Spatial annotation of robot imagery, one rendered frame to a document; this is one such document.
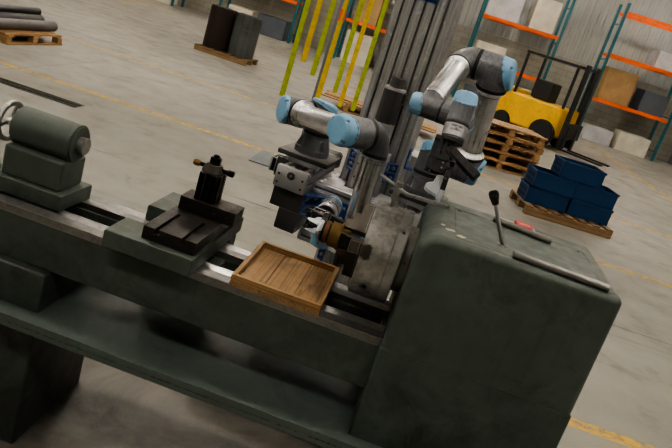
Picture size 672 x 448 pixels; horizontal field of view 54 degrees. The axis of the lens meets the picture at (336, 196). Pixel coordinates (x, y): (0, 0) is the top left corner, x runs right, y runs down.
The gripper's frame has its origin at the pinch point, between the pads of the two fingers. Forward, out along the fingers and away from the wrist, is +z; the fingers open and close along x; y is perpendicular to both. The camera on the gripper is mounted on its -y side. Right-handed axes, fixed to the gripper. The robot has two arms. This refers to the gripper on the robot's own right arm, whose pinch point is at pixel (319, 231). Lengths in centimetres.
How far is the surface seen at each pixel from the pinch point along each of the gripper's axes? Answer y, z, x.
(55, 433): 71, 5, -108
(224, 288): 21.8, 14.0, -23.9
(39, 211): 89, 13, -22
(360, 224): -11.7, -5.8, 5.2
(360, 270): -17.2, 11.9, -3.3
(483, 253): -49, 17, 16
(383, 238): -20.6, 9.6, 8.2
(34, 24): 558, -671, -81
